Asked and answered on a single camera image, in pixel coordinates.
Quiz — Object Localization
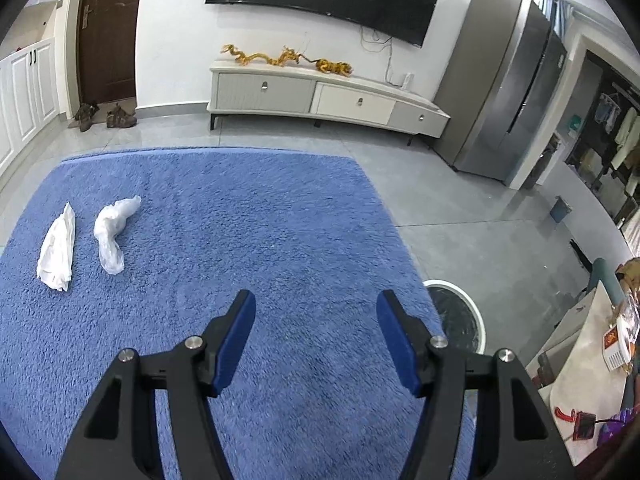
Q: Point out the white round trash bin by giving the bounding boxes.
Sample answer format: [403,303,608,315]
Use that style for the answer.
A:
[423,278,487,354]

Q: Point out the white marble coffee table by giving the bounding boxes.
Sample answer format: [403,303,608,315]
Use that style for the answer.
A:
[526,284,639,465]

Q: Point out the purple snack package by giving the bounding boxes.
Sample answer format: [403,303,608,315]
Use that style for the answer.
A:
[597,405,639,446]

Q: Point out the white red box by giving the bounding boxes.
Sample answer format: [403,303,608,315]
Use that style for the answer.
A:
[602,325,634,372]

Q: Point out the crumpled white tissue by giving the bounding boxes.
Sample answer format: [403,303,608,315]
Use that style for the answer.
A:
[36,203,76,292]

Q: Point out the blue shaggy rug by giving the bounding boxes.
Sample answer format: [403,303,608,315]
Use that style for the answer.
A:
[1,148,439,479]

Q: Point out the small blue waste bin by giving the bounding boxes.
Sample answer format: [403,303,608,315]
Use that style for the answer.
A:
[549,195,572,224]

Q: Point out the pair of brown shoes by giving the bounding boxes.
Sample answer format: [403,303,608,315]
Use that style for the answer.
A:
[72,101,139,134]

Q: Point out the grey double door refrigerator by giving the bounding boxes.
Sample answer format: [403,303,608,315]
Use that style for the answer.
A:
[435,0,566,183]

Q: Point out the white tv cabinet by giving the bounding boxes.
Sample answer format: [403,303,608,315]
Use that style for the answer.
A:
[207,61,449,139]

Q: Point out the golden dragon ornament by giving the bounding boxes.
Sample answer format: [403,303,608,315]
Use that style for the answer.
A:
[220,44,352,77]

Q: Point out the dark brown entrance door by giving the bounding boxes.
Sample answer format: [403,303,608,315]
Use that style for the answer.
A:
[77,0,140,104]

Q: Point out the white wall cupboard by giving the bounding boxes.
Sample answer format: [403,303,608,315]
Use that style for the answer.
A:
[0,0,58,171]

